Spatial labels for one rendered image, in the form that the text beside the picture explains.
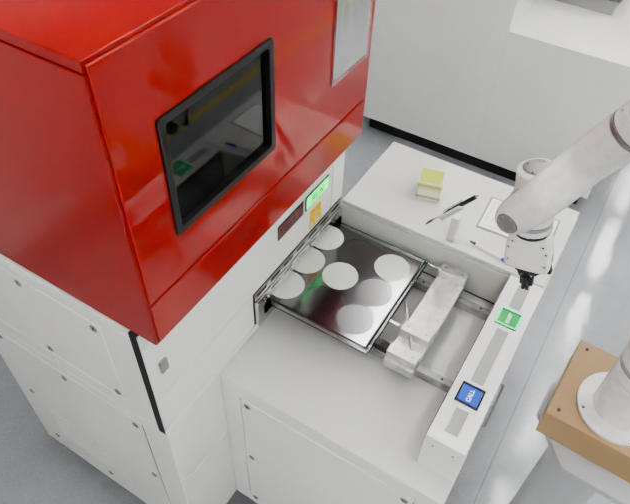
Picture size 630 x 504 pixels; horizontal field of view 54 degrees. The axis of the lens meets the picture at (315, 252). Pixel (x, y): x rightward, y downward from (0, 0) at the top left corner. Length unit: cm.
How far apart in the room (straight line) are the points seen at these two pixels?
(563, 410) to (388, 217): 69
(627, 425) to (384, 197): 88
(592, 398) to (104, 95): 127
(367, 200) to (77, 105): 115
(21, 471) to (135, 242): 169
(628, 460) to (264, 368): 88
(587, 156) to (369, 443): 81
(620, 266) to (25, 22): 292
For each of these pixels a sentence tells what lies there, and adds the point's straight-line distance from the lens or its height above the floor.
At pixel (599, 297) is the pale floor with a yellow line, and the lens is 318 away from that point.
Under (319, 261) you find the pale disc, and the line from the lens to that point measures 177.
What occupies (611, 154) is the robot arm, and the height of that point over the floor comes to 156.
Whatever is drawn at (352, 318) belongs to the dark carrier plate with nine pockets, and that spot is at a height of 90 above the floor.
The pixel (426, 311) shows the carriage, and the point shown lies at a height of 88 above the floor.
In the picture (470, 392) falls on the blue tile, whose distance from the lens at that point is 150.
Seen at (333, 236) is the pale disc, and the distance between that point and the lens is 184.
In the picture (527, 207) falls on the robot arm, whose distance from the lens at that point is 126.
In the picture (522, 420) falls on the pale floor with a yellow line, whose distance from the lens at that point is 266.
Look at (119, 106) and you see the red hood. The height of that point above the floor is 173.
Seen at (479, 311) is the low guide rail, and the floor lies 85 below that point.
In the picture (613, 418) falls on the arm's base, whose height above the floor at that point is 95.
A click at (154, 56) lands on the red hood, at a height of 177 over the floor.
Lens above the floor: 221
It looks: 47 degrees down
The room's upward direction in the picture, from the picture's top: 3 degrees clockwise
